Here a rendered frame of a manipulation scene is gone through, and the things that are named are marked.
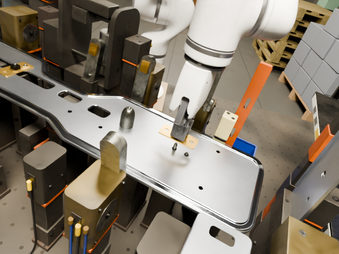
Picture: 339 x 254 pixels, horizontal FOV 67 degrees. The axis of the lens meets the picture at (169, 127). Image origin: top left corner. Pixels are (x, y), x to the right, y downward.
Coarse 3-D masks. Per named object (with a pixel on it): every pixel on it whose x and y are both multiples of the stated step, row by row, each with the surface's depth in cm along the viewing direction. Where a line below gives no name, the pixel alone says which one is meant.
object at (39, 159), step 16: (48, 144) 51; (32, 160) 47; (48, 160) 48; (64, 160) 51; (32, 176) 47; (48, 176) 48; (64, 176) 54; (32, 192) 50; (48, 192) 51; (32, 208) 53; (48, 208) 55; (48, 224) 58; (32, 240) 63; (48, 240) 61
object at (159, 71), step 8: (160, 64) 74; (136, 72) 70; (152, 72) 69; (160, 72) 72; (152, 80) 70; (160, 80) 75; (152, 88) 72; (152, 96) 75; (144, 104) 74; (152, 104) 78
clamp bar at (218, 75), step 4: (220, 72) 59; (216, 76) 60; (220, 76) 61; (216, 80) 60; (212, 84) 62; (216, 84) 61; (212, 88) 61; (212, 92) 62; (208, 96) 63; (208, 100) 63; (204, 108) 64
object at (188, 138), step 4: (164, 124) 57; (164, 128) 56; (168, 128) 56; (160, 132) 54; (164, 132) 55; (168, 132) 55; (168, 136) 54; (188, 136) 56; (176, 140) 53; (184, 140) 54; (188, 140) 54; (192, 140) 55; (196, 140) 55; (184, 144) 53; (188, 144) 53; (192, 144) 54; (196, 144) 54; (192, 148) 53
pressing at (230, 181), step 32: (32, 64) 71; (32, 96) 60; (96, 96) 66; (64, 128) 54; (96, 128) 56; (160, 128) 62; (192, 128) 65; (128, 160) 51; (160, 160) 53; (192, 160) 56; (224, 160) 58; (256, 160) 60; (160, 192) 48; (192, 192) 49; (224, 192) 51; (256, 192) 53
